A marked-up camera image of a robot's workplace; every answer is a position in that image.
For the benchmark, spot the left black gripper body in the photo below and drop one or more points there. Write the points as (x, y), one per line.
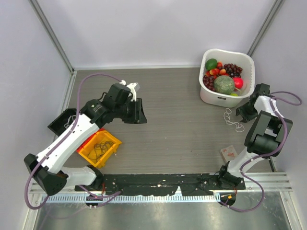
(131, 114)

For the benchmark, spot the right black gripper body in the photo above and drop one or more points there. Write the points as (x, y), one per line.
(247, 112)

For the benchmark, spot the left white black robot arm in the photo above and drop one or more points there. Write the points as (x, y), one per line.
(47, 167)

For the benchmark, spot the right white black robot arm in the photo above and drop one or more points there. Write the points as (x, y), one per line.
(265, 138)

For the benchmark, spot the red pink apple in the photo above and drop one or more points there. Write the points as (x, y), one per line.
(238, 82)

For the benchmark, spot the green netted melon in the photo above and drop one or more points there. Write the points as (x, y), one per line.
(224, 85)

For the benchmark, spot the yellow plastic bin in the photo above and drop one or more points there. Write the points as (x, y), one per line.
(100, 148)

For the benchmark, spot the dark red grape bunch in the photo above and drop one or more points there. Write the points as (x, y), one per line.
(233, 70)

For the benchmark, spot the stained grey sponge block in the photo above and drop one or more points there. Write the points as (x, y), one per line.
(229, 153)

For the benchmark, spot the dark grape cluster left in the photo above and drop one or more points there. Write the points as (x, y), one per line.
(208, 82)

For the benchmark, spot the white plastic basket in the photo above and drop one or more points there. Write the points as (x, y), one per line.
(248, 76)

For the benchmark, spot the green lime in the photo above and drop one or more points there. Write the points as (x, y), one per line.
(211, 64)

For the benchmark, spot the red plastic bin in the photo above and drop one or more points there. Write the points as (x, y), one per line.
(84, 143)

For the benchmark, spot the black plastic bin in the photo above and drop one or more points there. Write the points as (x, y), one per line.
(63, 121)

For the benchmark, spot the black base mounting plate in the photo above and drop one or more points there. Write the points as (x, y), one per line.
(190, 184)

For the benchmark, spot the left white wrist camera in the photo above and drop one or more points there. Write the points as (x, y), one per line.
(134, 87)

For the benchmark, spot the white slotted cable duct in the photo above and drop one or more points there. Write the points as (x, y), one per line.
(176, 198)

